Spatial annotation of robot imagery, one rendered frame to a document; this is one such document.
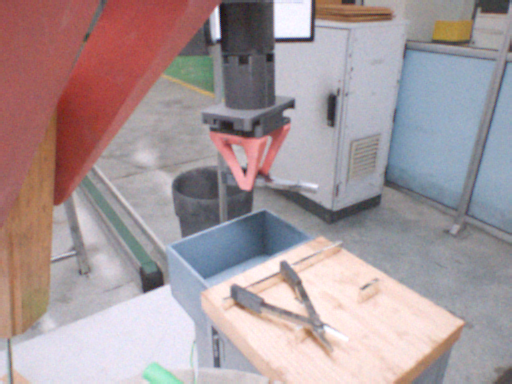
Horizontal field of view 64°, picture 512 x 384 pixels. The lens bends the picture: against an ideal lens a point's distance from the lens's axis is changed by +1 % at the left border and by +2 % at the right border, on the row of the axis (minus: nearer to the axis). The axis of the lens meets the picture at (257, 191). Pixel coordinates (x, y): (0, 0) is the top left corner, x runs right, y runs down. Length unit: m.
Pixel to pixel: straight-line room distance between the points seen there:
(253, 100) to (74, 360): 0.58
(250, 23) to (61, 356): 0.66
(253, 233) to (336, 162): 1.90
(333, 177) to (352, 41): 0.78
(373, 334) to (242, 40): 0.31
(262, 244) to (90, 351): 0.38
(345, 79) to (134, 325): 1.83
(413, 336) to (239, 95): 0.29
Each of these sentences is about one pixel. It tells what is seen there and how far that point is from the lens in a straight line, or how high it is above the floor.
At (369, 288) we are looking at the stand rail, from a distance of 0.46.
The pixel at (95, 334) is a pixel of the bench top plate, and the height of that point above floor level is 0.78.
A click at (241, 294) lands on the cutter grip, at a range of 0.42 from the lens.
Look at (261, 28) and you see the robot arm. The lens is 0.43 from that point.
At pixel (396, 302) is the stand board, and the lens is 0.48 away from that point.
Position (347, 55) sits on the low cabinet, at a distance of 2.34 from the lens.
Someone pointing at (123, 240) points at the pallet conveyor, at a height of 0.76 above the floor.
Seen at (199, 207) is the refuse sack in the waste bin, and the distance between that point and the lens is 1.77.
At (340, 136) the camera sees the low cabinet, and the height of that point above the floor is 0.60.
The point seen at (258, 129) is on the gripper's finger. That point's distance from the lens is 0.43.
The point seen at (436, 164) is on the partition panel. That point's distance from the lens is 2.79.
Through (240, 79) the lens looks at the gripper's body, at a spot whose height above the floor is 1.28.
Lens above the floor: 1.37
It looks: 26 degrees down
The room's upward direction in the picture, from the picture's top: straight up
